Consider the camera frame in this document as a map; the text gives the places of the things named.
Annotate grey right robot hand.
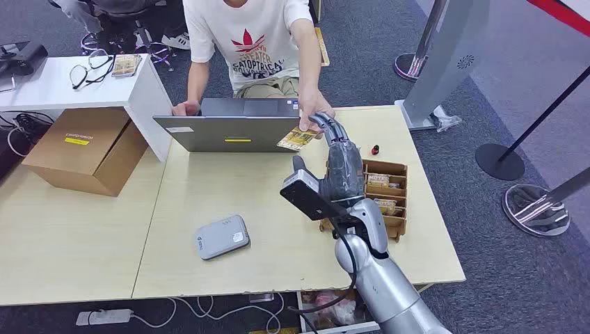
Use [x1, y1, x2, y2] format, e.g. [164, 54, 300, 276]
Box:
[292, 111, 368, 207]

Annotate person's right hand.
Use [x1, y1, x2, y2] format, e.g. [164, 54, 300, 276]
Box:
[171, 100, 202, 117]

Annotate person's left hand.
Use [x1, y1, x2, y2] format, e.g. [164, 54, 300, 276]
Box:
[297, 88, 336, 136]

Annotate wooden card holder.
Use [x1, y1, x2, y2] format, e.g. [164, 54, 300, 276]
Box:
[319, 159, 409, 244]

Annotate grey card reader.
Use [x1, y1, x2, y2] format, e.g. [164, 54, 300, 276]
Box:
[194, 214, 251, 262]

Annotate person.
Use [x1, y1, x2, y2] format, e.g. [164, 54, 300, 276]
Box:
[171, 0, 336, 136]
[48, 0, 192, 51]

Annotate grey laptop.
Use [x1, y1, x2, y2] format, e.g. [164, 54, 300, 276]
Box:
[152, 97, 303, 154]

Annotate yellow floor tape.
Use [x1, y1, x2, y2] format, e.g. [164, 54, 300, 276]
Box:
[248, 326, 301, 334]
[314, 26, 331, 67]

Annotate stack of golden cards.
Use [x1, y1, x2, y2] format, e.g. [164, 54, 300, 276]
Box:
[111, 54, 143, 78]

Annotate black office chair base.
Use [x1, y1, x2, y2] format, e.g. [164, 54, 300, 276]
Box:
[80, 13, 176, 72]

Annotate brown cardboard box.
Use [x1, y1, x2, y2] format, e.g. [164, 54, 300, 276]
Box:
[21, 107, 150, 198]

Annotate crumpled clear plastic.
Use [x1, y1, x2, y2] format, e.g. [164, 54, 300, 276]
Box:
[429, 104, 463, 134]

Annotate black rimmed eyeglasses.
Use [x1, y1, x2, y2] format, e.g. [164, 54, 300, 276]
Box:
[69, 49, 116, 90]

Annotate grey kiosk stand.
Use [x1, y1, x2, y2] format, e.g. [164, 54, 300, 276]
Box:
[394, 0, 493, 133]

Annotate pink plastic bag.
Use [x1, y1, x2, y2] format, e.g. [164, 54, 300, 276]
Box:
[313, 292, 358, 326]

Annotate white side table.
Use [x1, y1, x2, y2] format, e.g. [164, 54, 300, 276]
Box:
[0, 54, 174, 163]

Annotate black desk device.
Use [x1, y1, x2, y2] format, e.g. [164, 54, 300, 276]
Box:
[0, 40, 49, 77]

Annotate white power strip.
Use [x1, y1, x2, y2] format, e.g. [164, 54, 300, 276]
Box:
[75, 308, 134, 327]

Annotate red barrier belt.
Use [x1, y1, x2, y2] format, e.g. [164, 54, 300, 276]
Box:
[527, 0, 590, 39]

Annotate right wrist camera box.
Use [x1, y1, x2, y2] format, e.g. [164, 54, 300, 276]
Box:
[280, 169, 350, 221]

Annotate black camera cable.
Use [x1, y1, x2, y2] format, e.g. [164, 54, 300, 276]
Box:
[286, 220, 360, 334]

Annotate chrome stanchion post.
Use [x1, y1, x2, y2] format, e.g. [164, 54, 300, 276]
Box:
[392, 0, 449, 83]
[501, 166, 590, 238]

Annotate black cable bundle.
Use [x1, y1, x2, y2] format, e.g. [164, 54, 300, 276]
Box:
[0, 110, 56, 160]

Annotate black stanchion post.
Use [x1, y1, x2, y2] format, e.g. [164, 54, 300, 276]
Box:
[475, 64, 590, 182]

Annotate white cable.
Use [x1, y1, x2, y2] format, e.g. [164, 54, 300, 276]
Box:
[131, 292, 286, 334]

